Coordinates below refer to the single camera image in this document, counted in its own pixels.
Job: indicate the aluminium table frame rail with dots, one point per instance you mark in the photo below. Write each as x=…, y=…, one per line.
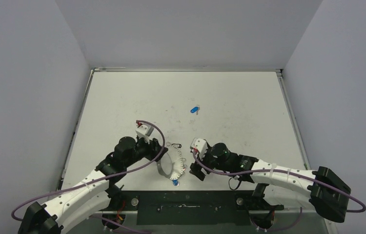
x=295, y=126

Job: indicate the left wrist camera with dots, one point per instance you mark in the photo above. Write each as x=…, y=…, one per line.
x=144, y=131

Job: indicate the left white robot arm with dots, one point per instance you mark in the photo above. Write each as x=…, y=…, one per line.
x=71, y=206

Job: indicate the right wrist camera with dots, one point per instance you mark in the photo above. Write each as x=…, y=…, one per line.
x=199, y=146

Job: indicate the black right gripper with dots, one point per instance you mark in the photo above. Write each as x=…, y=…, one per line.
x=199, y=164

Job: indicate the blue key tag on plate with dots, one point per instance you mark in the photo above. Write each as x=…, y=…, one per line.
x=175, y=182

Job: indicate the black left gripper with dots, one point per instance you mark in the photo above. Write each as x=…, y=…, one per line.
x=154, y=149

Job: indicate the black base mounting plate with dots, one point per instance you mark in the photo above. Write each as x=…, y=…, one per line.
x=188, y=207

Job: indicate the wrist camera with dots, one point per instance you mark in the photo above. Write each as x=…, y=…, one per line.
x=144, y=131
x=199, y=146

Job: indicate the blue key tag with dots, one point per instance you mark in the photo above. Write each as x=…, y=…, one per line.
x=195, y=110
x=175, y=182

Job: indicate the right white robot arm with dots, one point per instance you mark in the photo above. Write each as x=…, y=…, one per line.
x=320, y=190

